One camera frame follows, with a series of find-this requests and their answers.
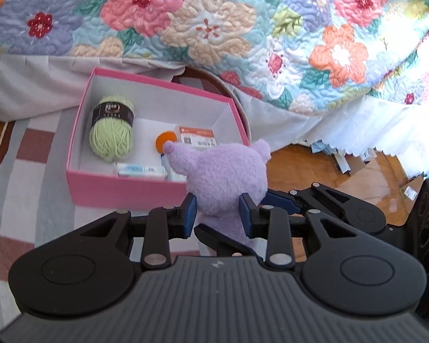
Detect orange label clear plastic box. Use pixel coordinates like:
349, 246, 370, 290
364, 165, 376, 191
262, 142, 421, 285
177, 126, 217, 149

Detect orange sponge ball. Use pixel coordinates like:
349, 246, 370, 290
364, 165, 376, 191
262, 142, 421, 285
155, 131, 178, 154

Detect pink cardboard storage box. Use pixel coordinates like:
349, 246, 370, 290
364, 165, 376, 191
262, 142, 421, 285
65, 67, 249, 210

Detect floral quilted bedspread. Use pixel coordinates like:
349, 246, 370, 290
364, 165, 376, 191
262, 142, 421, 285
0, 0, 429, 180

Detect checkered plush floor rug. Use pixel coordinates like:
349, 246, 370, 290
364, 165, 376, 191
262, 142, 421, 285
0, 108, 112, 329

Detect green yarn ball black label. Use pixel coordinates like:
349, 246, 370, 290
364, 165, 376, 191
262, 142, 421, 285
89, 95, 135, 163

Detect purple plush bear toy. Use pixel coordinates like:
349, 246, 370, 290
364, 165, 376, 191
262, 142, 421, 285
163, 139, 271, 256

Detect blue wet wipes pack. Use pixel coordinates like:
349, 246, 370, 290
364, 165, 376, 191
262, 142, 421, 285
161, 154, 186, 183

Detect papers under bed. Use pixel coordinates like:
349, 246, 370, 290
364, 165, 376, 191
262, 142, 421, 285
300, 139, 429, 205

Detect white tissue pack bear print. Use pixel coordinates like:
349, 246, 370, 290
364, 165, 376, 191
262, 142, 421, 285
114, 163, 167, 180

